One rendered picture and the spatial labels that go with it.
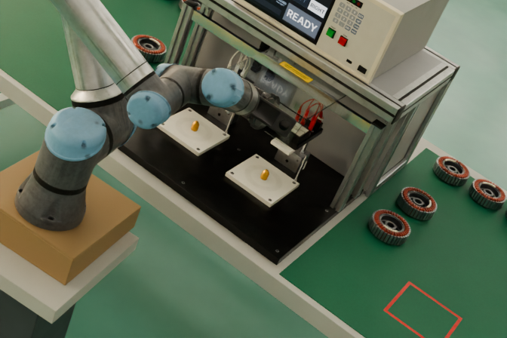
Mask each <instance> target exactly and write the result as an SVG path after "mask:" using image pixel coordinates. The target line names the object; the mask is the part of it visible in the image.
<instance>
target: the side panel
mask: <svg viewBox="0 0 507 338"><path fill-rule="evenodd" d="M452 81H453V80H452ZM452 81H450V82H449V83H447V84H446V85H445V86H443V87H442V88H441V89H439V90H438V91H436V92H435V93H434V94H433V95H431V96H430V97H428V98H427V99H426V100H424V101H423V102H421V104H419V105H418V106H416V107H415V108H414V109H412V110H410V112H409V113H408V115H407V117H406V119H405V121H404V123H403V125H402V126H401V129H400V131H399V132H398V135H397V137H396V138H395V140H394V142H393V144H392V146H391V148H390V150H389V152H388V153H387V155H386V157H385V159H384V161H383V163H382V165H381V167H380V168H379V170H378V172H377V174H376V176H375V178H374V180H373V182H372V183H371V185H370V188H369V189H368V190H367V191H366V190H363V192H362V194H363V193H364V194H366V195H365V196H367V197H369V196H371V195H372V194H373V193H374V192H375V191H376V190H378V188H379V187H381V186H382V185H383V184H384V183H386V182H387V181H388V180H389V179H391V178H392V177H393V176H394V175H395V174H396V173H397V172H399V170H401V169H402V168H403V167H404V166H405V165H407V163H408V162H409V160H410V157H411V155H412V154H413V152H414V150H415V148H416V147H417V145H418V143H419V141H420V139H421V138H422V136H423V134H424V132H425V130H426V128H427V127H428V125H429V122H430V121H431V120H432V117H433V115H434V114H435V112H436V110H437V108H438V107H439V105H440V103H441V101H442V99H443V98H444V95H445V94H446V92H447V90H448V88H449V87H450V84H451V83H452Z"/></svg>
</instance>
